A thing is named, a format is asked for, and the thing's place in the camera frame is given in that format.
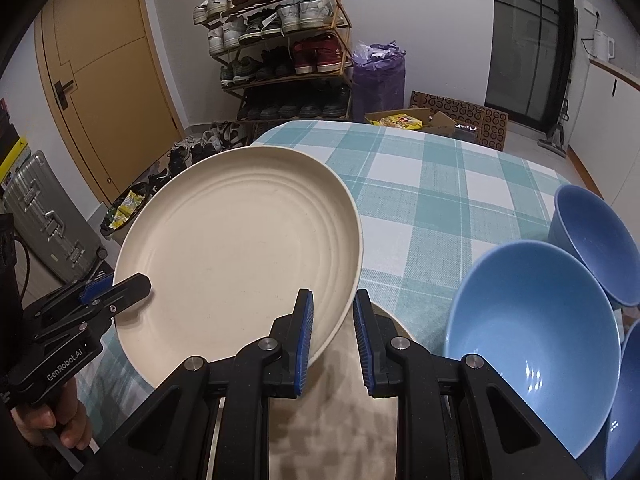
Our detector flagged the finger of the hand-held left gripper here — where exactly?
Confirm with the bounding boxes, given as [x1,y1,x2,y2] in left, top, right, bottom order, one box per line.
[22,271,115,326]
[32,273,152,343]

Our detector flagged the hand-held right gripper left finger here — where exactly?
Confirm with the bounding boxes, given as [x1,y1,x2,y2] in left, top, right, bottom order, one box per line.
[95,287,315,480]

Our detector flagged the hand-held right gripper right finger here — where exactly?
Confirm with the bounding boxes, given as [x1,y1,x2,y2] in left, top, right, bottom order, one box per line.
[352,290,591,480]

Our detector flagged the cream round plate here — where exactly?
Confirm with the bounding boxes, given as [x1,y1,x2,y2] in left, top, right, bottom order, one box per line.
[112,145,362,391]

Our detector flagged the light blue bowl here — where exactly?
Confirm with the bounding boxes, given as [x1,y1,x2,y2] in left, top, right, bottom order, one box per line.
[444,241,622,459]

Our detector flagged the person's left hand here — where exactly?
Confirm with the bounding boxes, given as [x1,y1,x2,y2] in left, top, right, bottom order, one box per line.
[11,375,93,451]

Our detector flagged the cream trash bin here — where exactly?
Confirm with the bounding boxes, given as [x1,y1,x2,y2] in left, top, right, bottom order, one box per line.
[100,190,151,241]

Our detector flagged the silver hard-shell suitcase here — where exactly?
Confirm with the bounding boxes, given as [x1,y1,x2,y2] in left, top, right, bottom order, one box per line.
[2,150,106,283]

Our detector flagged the scattered pile of shoes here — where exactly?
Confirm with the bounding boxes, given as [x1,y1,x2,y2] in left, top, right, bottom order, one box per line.
[147,121,261,191]

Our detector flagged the black yellow carton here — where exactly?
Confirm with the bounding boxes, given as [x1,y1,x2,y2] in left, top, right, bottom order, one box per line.
[0,97,28,188]

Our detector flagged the yellow wooden door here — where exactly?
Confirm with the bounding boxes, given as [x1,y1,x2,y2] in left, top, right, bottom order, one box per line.
[34,0,183,206]

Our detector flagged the yellow snack packet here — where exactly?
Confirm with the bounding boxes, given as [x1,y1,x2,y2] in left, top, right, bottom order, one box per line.
[381,112,423,130]

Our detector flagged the open cardboard box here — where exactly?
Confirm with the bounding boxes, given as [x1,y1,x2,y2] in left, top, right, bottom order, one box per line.
[365,109,458,133]

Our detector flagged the brown circle-pattern mat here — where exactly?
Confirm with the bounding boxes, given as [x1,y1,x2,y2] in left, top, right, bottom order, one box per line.
[409,91,510,152]

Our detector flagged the purple plastic bag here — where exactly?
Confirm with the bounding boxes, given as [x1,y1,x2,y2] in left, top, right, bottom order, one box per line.
[351,40,407,123]

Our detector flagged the upright stick vacuum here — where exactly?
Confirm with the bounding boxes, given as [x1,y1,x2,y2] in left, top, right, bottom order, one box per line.
[537,100,571,158]

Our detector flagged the wooden shoe rack with shoes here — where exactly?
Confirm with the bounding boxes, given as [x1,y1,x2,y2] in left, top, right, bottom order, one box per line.
[192,0,351,120]

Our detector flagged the white base cabinets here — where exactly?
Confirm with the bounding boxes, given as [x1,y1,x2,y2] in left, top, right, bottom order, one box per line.
[570,57,640,201]

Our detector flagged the black-framed glass door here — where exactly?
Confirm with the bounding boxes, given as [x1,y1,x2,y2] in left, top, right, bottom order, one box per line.
[484,0,578,123]

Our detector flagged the white electric kettle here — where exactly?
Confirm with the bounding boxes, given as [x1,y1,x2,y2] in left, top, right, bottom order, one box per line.
[592,29,616,60]

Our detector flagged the black door handle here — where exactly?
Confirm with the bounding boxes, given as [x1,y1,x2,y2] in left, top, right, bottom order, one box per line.
[54,80,76,108]

